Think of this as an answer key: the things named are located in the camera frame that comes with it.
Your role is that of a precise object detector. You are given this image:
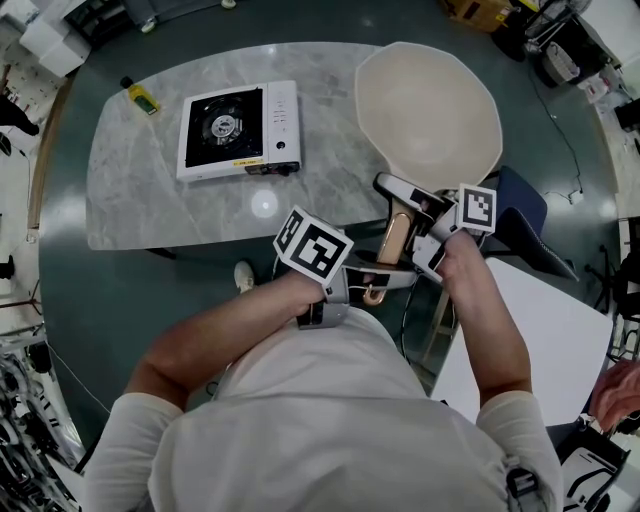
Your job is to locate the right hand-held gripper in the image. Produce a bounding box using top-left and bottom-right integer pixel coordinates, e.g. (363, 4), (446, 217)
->
(373, 172), (498, 285)

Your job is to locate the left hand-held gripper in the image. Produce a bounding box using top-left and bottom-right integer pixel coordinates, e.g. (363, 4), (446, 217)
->
(273, 204), (419, 331)

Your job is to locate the cream frying pan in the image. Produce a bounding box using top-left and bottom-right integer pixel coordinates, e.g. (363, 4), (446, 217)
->
(354, 41), (504, 307)

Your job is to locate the white portable induction cooktop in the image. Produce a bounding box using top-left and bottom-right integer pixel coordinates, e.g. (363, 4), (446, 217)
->
(175, 79), (303, 184)

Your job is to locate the person's left forearm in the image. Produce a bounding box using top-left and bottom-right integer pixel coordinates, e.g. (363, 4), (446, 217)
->
(123, 272), (329, 412)

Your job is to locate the person's right forearm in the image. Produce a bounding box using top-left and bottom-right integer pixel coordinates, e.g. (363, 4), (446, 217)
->
(438, 232), (535, 407)

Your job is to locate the navy chair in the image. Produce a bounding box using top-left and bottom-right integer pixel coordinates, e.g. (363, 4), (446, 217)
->
(477, 165), (581, 282)

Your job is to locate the person's white shoe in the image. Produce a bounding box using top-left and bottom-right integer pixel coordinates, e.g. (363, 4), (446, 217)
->
(233, 259), (257, 295)

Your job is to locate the person in white coat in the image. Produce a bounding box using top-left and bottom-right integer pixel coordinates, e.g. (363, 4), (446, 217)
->
(83, 305), (565, 512)

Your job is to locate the white table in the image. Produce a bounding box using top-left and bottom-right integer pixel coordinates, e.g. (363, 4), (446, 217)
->
(429, 255), (615, 432)

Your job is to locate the cardboard box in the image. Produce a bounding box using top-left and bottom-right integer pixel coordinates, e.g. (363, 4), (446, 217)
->
(438, 0), (516, 34)

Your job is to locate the grey marble table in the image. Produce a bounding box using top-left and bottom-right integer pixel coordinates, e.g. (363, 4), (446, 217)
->
(84, 42), (416, 252)

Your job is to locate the yellow oil bottle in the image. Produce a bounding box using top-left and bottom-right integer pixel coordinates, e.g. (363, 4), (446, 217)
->
(118, 75), (163, 117)

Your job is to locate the black office chair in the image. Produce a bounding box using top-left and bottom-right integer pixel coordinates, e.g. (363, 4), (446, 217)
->
(552, 417), (632, 512)

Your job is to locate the long wooden plank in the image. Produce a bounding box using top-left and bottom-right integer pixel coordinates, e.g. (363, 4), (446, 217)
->
(27, 74), (77, 244)

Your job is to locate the black strap buckle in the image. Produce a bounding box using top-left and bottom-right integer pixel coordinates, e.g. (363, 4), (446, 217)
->
(504, 467), (540, 500)

